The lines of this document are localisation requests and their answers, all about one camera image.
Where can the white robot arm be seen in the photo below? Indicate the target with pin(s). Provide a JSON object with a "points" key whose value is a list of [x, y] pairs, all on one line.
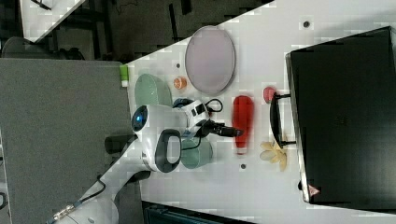
{"points": [[156, 146]]}

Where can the yellow plush banana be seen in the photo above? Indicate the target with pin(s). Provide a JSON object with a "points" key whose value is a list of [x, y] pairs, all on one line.
{"points": [[273, 153]]}

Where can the grey round plate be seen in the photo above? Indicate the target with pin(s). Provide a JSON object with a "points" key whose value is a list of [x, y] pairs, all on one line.
{"points": [[210, 60]]}

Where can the red plush strawberry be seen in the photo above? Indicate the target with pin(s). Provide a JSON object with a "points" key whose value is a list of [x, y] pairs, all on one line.
{"points": [[268, 94]]}

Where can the orange slice toy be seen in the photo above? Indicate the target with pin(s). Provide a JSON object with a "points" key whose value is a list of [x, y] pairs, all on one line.
{"points": [[180, 83]]}

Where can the green perforated colander basket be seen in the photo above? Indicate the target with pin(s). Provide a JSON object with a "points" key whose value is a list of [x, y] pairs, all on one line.
{"points": [[151, 90]]}

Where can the blue metal frame rail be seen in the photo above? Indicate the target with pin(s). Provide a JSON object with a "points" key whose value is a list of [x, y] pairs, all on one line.
{"points": [[155, 213]]}

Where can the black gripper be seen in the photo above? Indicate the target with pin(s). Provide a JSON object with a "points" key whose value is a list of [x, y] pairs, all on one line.
{"points": [[215, 127]]}

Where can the green white bottle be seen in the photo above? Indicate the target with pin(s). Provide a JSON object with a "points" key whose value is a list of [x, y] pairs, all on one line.
{"points": [[124, 75]]}

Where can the silver toaster oven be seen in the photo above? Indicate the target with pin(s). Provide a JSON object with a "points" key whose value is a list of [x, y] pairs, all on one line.
{"points": [[342, 96]]}

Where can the red plush ketchup bottle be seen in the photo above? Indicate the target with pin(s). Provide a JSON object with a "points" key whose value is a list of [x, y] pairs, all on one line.
{"points": [[243, 116]]}

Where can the green mug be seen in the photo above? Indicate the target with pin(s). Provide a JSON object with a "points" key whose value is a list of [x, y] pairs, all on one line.
{"points": [[196, 152]]}

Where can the blue bowl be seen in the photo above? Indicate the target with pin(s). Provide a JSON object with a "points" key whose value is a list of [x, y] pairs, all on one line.
{"points": [[180, 102]]}

